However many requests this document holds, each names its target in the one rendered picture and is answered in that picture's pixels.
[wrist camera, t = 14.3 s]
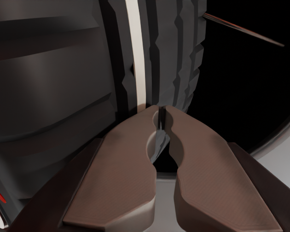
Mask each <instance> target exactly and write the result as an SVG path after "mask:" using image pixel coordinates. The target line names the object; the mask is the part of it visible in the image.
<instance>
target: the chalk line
mask: <svg viewBox="0 0 290 232"><path fill-rule="evenodd" d="M125 2H126V8H127V14H128V22H129V28H130V35H131V42H132V49H133V60H134V62H133V69H134V77H135V80H136V94H137V113H139V112H141V111H143V110H145V104H146V92H145V63H144V52H143V44H142V35H141V26H140V17H139V8H138V2H137V0H125Z"/></svg>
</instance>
